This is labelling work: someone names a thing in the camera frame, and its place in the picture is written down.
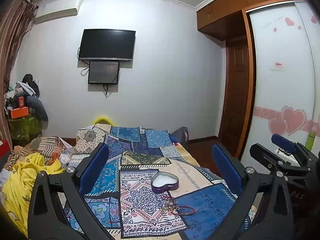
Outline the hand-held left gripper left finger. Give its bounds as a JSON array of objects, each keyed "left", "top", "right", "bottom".
[{"left": 27, "top": 142, "right": 121, "bottom": 240}]

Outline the brown wooden door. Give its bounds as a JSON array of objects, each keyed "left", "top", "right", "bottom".
[{"left": 219, "top": 39, "right": 251, "bottom": 151}]

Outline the green bottle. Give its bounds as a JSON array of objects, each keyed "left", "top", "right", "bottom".
[{"left": 305, "top": 130, "right": 316, "bottom": 152}]

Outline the black wall television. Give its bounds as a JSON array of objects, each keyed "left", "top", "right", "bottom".
[{"left": 77, "top": 29, "right": 136, "bottom": 62}]

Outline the green patterned cloth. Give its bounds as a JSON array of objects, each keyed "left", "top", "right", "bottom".
[{"left": 7, "top": 114, "right": 43, "bottom": 146}]

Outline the red cord bracelet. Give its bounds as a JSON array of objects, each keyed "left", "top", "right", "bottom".
[{"left": 172, "top": 206, "right": 198, "bottom": 216}]

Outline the small black wall monitor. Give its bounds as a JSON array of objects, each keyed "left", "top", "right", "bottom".
[{"left": 88, "top": 61, "right": 120, "bottom": 85}]

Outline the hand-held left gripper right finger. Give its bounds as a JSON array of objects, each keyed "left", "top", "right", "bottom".
[{"left": 181, "top": 144, "right": 294, "bottom": 240}]

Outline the white air conditioner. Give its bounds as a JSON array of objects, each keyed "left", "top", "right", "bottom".
[{"left": 35, "top": 0, "right": 83, "bottom": 24}]

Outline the purple heart-shaped tin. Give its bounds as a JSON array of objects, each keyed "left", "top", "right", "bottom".
[{"left": 151, "top": 171, "right": 180, "bottom": 194}]

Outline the gold beaded bracelet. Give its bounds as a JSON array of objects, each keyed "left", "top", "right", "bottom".
[{"left": 162, "top": 196, "right": 178, "bottom": 213}]

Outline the pile of clothes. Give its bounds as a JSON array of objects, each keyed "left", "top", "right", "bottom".
[{"left": 3, "top": 73, "right": 48, "bottom": 122}]

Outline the brown wooden wardrobe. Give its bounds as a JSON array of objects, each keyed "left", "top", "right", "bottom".
[{"left": 196, "top": 0, "right": 308, "bottom": 160}]

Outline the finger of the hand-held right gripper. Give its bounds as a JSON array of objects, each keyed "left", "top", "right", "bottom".
[
  {"left": 249, "top": 143, "right": 313, "bottom": 181},
  {"left": 271, "top": 133, "right": 313, "bottom": 156}
]

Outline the striped brown curtain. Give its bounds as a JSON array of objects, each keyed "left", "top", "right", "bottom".
[{"left": 0, "top": 0, "right": 38, "bottom": 153}]

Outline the dark bag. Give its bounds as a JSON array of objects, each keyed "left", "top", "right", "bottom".
[{"left": 171, "top": 126, "right": 189, "bottom": 146}]

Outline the orange box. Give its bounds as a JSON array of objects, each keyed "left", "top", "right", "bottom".
[{"left": 10, "top": 106, "right": 29, "bottom": 119}]

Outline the patchwork printed blanket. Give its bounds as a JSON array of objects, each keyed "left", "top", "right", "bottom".
[{"left": 62, "top": 124, "right": 256, "bottom": 240}]

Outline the white heart-print sliding door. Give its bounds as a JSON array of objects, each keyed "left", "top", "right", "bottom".
[
  {"left": 248, "top": 2, "right": 316, "bottom": 172},
  {"left": 295, "top": 1, "right": 320, "bottom": 153}
]

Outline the striped quilt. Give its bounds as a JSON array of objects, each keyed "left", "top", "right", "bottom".
[{"left": 7, "top": 136, "right": 68, "bottom": 166}]

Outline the yellow cloth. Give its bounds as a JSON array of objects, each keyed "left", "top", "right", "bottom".
[{"left": 1, "top": 152, "right": 63, "bottom": 238}]

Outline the yellow pillow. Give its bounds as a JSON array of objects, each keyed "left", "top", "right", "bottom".
[{"left": 91, "top": 115, "right": 114, "bottom": 126}]

